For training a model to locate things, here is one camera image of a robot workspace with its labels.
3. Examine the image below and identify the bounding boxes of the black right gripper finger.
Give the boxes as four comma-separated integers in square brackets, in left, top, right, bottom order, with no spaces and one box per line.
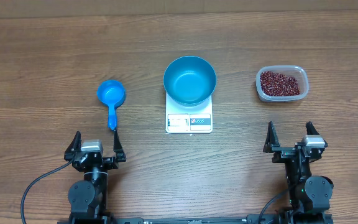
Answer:
[305,121,319,135]
[263,121,280,153]

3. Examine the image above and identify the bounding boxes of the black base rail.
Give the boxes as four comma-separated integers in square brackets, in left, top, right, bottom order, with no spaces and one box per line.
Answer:
[57,213,334,224]

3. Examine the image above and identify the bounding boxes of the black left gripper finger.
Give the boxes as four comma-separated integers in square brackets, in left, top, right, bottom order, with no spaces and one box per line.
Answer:
[113,130,126,162]
[63,131,81,161]

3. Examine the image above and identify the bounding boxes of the blue plastic measuring scoop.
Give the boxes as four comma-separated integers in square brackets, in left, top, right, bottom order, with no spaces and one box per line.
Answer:
[96,80,126,131]

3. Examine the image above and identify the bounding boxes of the red adzuki beans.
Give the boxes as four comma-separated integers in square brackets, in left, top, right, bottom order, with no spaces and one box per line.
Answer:
[260,71,300,96]

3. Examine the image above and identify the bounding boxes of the white digital kitchen scale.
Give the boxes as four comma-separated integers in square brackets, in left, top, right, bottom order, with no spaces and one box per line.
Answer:
[165,95,213,134]

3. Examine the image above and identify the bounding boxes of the blue metal bowl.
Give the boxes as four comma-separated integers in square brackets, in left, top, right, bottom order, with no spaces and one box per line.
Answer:
[163,55,217,106]

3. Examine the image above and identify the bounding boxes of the clear plastic container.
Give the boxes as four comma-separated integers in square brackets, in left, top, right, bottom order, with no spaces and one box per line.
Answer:
[255,65,309,103]

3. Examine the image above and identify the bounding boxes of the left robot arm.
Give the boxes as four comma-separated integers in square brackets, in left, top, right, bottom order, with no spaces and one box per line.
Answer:
[64,130,126,223]

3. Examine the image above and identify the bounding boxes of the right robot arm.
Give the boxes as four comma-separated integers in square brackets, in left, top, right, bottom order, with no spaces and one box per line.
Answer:
[257,121,334,224]

